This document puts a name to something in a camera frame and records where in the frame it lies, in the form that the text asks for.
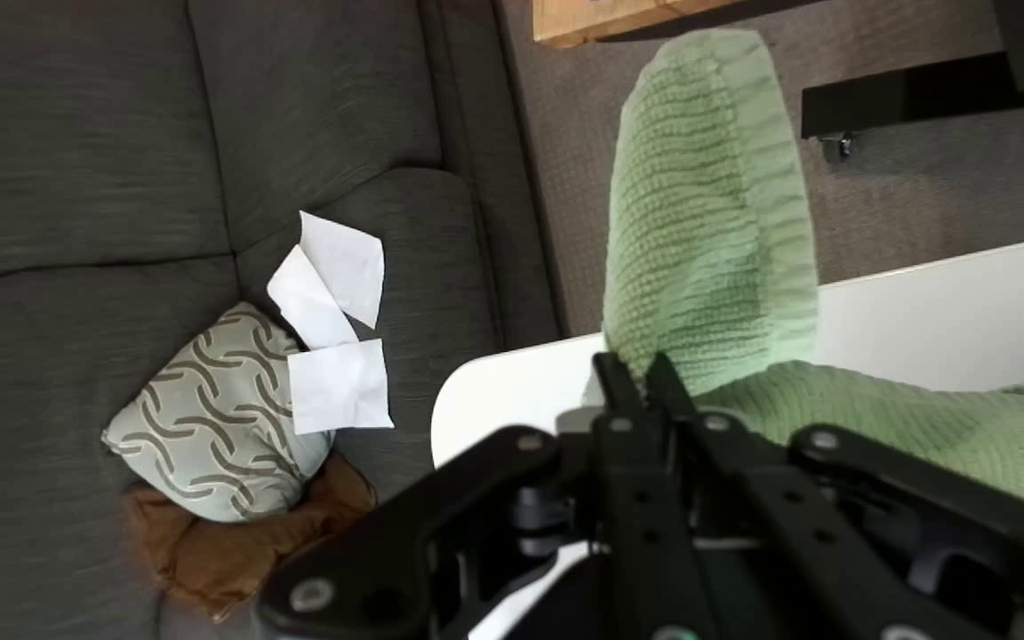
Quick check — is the dark grey sofa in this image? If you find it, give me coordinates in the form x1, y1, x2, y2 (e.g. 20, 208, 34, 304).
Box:
0, 0, 564, 640

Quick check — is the black table leg frame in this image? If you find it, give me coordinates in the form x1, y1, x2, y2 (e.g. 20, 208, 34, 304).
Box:
801, 0, 1024, 168

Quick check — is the grey wave-patterned cushion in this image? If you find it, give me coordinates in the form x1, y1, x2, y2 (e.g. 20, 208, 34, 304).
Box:
98, 299, 342, 528

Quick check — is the green towel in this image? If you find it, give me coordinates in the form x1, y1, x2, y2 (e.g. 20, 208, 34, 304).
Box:
597, 24, 1024, 528

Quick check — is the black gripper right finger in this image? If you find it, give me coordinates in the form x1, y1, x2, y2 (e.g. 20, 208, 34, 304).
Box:
645, 350, 1024, 640

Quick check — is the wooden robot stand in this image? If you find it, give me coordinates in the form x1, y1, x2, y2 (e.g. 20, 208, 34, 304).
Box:
529, 0, 768, 54

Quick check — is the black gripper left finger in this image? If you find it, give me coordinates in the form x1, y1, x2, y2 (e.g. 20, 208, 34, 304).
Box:
254, 350, 660, 640

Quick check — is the white paper sheet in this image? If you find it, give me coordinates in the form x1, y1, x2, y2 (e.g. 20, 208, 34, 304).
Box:
296, 208, 387, 331
264, 242, 363, 357
283, 337, 398, 439

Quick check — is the brown cushion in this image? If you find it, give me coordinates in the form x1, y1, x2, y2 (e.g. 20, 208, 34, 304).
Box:
117, 456, 379, 626

